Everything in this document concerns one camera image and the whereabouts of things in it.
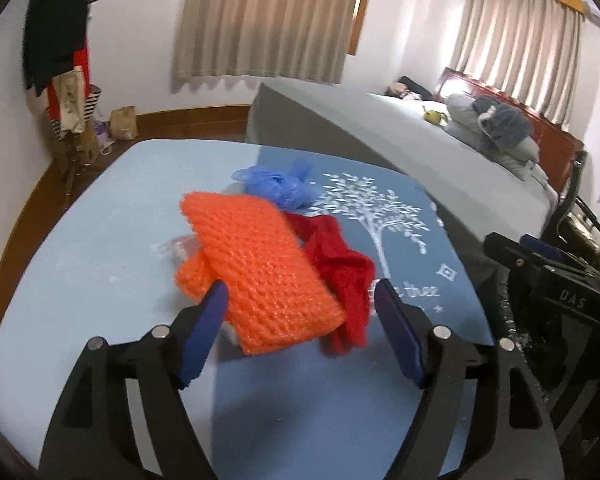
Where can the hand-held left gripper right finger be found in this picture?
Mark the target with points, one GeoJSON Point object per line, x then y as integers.
{"type": "Point", "coordinates": [400, 335]}

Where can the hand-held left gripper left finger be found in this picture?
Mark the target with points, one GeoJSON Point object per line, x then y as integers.
{"type": "Point", "coordinates": [202, 335]}

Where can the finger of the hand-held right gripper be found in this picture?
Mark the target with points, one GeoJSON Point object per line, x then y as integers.
{"type": "Point", "coordinates": [542, 246]}
{"type": "Point", "coordinates": [505, 252]}

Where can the orange knitted cloth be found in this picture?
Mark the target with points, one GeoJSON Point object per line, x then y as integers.
{"type": "Point", "coordinates": [260, 260]}

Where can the black metal chair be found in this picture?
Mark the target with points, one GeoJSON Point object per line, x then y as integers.
{"type": "Point", "coordinates": [575, 185]}

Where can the clear plastic wrapper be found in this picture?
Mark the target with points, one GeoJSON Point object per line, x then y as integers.
{"type": "Point", "coordinates": [177, 249]}

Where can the red cloth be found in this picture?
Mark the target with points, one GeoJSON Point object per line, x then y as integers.
{"type": "Point", "coordinates": [340, 265]}

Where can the grey pillows and blanket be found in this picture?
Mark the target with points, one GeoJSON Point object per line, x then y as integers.
{"type": "Point", "coordinates": [522, 152]}

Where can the red wooden headboard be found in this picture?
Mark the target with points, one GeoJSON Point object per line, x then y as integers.
{"type": "Point", "coordinates": [555, 135]}

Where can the blue tree-print mat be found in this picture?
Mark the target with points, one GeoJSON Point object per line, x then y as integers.
{"type": "Point", "coordinates": [305, 410]}

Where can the dark grey blanket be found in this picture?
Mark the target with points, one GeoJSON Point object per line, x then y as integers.
{"type": "Point", "coordinates": [507, 120]}

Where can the green plush toy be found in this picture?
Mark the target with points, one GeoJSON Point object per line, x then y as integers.
{"type": "Point", "coordinates": [434, 116]}

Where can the light blue table cover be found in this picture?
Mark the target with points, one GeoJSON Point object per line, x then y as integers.
{"type": "Point", "coordinates": [105, 210]}

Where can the blue mesh cloth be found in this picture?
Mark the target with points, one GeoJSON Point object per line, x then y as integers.
{"type": "Point", "coordinates": [275, 185]}

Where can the grey bed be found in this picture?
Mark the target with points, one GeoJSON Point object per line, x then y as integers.
{"type": "Point", "coordinates": [380, 135]}

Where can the black pillow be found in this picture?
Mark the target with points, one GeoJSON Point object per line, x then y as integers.
{"type": "Point", "coordinates": [417, 85]}

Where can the small doll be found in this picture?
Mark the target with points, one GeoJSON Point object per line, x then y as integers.
{"type": "Point", "coordinates": [400, 92]}

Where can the wooden coat rack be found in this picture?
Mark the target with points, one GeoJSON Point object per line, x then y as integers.
{"type": "Point", "coordinates": [72, 160]}

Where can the purple white bag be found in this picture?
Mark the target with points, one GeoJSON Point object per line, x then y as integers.
{"type": "Point", "coordinates": [103, 135]}

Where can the brown paper bag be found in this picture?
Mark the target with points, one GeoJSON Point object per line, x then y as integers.
{"type": "Point", "coordinates": [124, 122]}

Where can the striped bag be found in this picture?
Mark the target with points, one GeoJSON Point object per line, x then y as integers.
{"type": "Point", "coordinates": [92, 105]}

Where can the beige tote bag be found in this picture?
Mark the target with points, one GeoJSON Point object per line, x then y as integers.
{"type": "Point", "coordinates": [70, 100]}

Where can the red bag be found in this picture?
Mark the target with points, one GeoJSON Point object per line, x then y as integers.
{"type": "Point", "coordinates": [80, 60]}

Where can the wide beige curtain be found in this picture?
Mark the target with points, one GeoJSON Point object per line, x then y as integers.
{"type": "Point", "coordinates": [265, 20]}

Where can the black coat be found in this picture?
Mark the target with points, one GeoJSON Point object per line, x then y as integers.
{"type": "Point", "coordinates": [55, 20]}

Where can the wooden window frame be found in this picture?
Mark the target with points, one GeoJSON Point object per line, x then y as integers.
{"type": "Point", "coordinates": [360, 10]}

